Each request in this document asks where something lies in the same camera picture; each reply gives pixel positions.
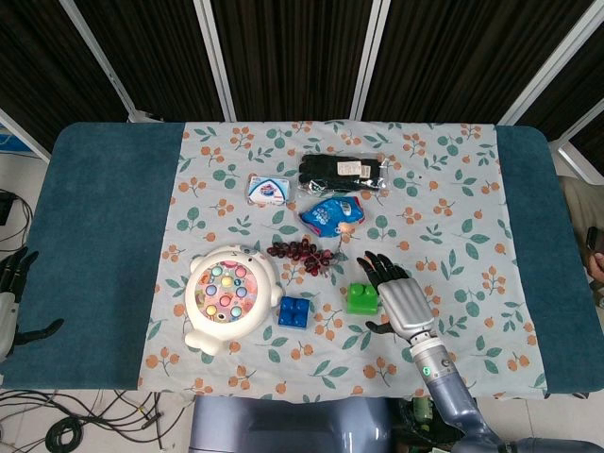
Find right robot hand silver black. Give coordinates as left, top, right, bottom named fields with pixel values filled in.
left=356, top=251, right=437, bottom=340

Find teal table cover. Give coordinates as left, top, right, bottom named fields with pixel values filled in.
left=0, top=121, right=604, bottom=395

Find dark red grape bunch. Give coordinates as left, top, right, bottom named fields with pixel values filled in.
left=266, top=239, right=335, bottom=277

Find floor cable tangle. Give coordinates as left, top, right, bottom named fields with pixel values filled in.
left=0, top=389, right=190, bottom=453

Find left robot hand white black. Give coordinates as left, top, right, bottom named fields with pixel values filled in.
left=0, top=247, right=65, bottom=361

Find black power adapter with cables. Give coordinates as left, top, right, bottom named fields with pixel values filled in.
left=0, top=188, right=30, bottom=251

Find floral tablecloth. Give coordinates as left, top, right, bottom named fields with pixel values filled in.
left=136, top=120, right=548, bottom=405

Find white fish-shaped fishing toy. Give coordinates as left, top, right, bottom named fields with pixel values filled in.
left=183, top=243, right=284, bottom=358

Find blue grey robot torso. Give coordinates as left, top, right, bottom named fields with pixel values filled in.
left=188, top=395, right=393, bottom=453

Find blue toy block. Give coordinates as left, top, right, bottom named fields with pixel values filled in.
left=277, top=295, right=311, bottom=327

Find person's khaki trousers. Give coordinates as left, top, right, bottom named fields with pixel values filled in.
left=559, top=174, right=604, bottom=265

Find green device under table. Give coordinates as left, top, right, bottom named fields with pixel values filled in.
left=409, top=397, right=436, bottom=436

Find green toy block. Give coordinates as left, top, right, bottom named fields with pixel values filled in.
left=345, top=281, right=381, bottom=316

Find black gloves in clear package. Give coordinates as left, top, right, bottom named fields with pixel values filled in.
left=296, top=153, right=393, bottom=197

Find white tissue pack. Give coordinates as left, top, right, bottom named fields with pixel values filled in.
left=244, top=173, right=293, bottom=207

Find dark partition panel white frame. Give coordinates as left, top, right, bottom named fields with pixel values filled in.
left=361, top=0, right=604, bottom=126
left=0, top=0, right=139, bottom=148
left=513, top=27, right=604, bottom=186
left=75, top=0, right=236, bottom=123
left=210, top=0, right=389, bottom=123

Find black coiled cable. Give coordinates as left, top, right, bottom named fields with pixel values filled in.
left=44, top=417, right=84, bottom=449

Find blue snack packet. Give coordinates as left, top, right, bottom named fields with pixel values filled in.
left=298, top=196, right=367, bottom=237

